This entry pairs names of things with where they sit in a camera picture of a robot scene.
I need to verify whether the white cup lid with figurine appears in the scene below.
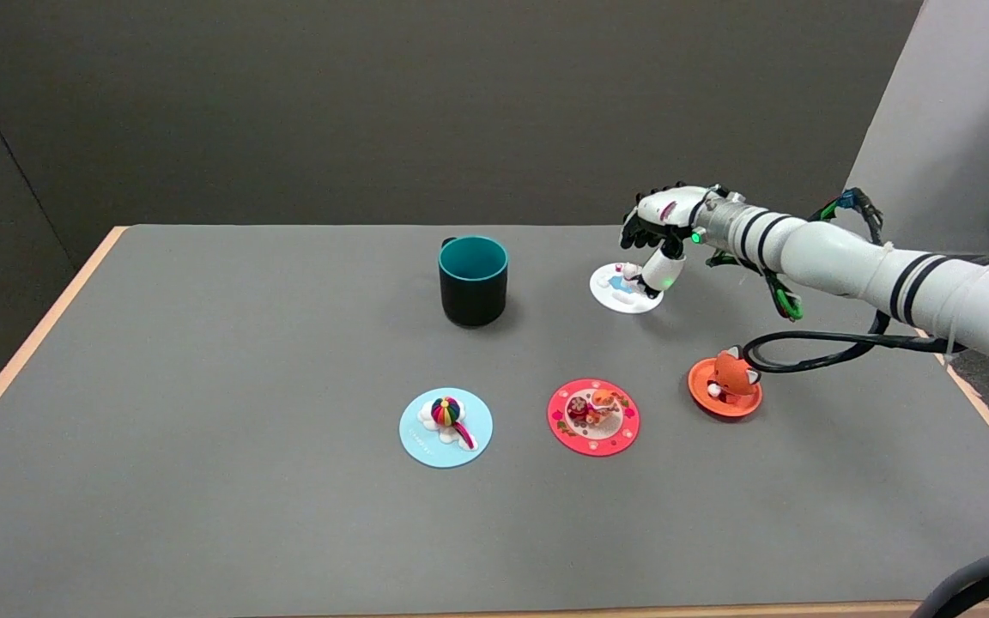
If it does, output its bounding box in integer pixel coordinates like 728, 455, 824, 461
590, 262, 664, 314

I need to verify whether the light blue rainbow ball lid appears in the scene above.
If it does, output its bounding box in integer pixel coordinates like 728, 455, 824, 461
398, 387, 494, 470

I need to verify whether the red cup lid with figurines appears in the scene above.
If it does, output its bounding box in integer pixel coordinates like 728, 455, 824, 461
546, 378, 640, 457

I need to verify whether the orange cup lid with fox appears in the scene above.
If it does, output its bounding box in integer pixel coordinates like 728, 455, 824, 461
687, 345, 763, 420

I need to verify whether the dark grey curved hose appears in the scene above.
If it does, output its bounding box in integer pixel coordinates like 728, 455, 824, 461
910, 544, 989, 618

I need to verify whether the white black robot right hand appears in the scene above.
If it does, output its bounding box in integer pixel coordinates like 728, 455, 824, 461
620, 182, 712, 295

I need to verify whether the black cable with blue connector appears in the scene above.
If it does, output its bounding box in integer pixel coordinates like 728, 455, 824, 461
808, 186, 892, 251

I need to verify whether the black mug teal inside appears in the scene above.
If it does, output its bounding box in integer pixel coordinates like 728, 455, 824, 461
438, 235, 510, 328

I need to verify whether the thick black cable loop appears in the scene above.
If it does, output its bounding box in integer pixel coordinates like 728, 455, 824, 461
741, 307, 969, 375

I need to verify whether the green black cable bundle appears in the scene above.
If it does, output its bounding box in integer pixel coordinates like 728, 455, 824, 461
705, 249, 805, 324

